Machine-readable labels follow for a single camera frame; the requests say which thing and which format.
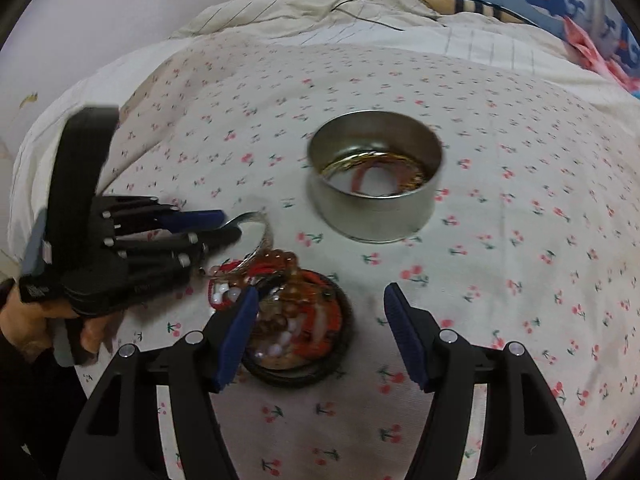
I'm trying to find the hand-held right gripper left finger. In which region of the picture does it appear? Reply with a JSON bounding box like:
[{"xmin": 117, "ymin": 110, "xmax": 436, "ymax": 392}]
[{"xmin": 57, "ymin": 287, "xmax": 261, "ymax": 480}]

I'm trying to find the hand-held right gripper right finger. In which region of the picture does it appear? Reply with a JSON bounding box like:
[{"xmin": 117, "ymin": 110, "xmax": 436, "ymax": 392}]
[{"xmin": 383, "ymin": 282, "xmax": 586, "ymax": 480}]

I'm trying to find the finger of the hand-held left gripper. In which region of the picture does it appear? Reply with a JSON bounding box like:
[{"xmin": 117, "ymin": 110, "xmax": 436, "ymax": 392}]
[
  {"xmin": 101, "ymin": 195, "xmax": 225, "ymax": 237},
  {"xmin": 104, "ymin": 226, "xmax": 242, "ymax": 287}
]

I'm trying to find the silver bangle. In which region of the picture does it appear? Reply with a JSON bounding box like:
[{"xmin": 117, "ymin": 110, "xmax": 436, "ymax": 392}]
[{"xmin": 225, "ymin": 210, "xmax": 274, "ymax": 262}]

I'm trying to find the amber bead bracelet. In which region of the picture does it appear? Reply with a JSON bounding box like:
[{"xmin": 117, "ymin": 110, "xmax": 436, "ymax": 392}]
[{"xmin": 240, "ymin": 249, "xmax": 331, "ymax": 346}]

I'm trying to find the black bangle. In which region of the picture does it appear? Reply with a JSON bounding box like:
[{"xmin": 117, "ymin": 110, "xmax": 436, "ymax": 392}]
[{"xmin": 240, "ymin": 272, "xmax": 356, "ymax": 389}]

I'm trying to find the red cord bracelet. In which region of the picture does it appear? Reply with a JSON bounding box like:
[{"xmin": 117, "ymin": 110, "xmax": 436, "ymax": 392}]
[{"xmin": 207, "ymin": 260, "xmax": 342, "ymax": 357}]

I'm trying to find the round metal tin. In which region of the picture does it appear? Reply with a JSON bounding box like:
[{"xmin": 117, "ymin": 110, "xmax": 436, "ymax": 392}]
[{"xmin": 306, "ymin": 111, "xmax": 445, "ymax": 245}]

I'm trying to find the person's left forearm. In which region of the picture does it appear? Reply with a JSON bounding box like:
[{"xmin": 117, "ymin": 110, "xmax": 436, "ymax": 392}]
[{"xmin": 0, "ymin": 280, "xmax": 88, "ymax": 480}]

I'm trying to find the person's left hand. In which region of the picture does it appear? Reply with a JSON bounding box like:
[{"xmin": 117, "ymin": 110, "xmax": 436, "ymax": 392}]
[{"xmin": 0, "ymin": 280, "xmax": 121, "ymax": 362}]

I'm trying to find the cherry print bedsheet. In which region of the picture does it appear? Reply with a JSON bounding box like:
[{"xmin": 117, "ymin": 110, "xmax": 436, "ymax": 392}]
[{"xmin": 75, "ymin": 35, "xmax": 640, "ymax": 480}]

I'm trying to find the cream crumpled quilt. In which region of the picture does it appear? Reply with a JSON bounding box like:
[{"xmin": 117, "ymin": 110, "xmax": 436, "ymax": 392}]
[{"xmin": 169, "ymin": 0, "xmax": 451, "ymax": 43}]

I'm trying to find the striped cushion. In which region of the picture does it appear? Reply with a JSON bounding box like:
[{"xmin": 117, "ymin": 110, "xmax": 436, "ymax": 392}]
[{"xmin": 452, "ymin": 0, "xmax": 541, "ymax": 26}]

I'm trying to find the pink cloth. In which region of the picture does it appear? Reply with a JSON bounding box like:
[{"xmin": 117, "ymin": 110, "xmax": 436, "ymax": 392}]
[{"xmin": 562, "ymin": 15, "xmax": 640, "ymax": 92}]

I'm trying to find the gold chain necklace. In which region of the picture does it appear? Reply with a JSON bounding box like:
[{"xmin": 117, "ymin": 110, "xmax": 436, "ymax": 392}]
[{"xmin": 320, "ymin": 151, "xmax": 427, "ymax": 196}]

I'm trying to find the thin red bracelet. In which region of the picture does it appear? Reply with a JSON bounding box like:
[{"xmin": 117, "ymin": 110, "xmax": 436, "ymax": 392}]
[{"xmin": 349, "ymin": 161, "xmax": 402, "ymax": 196}]

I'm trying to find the black cable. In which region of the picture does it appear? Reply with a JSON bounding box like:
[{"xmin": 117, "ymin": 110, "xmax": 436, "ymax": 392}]
[{"xmin": 247, "ymin": 0, "xmax": 407, "ymax": 32}]

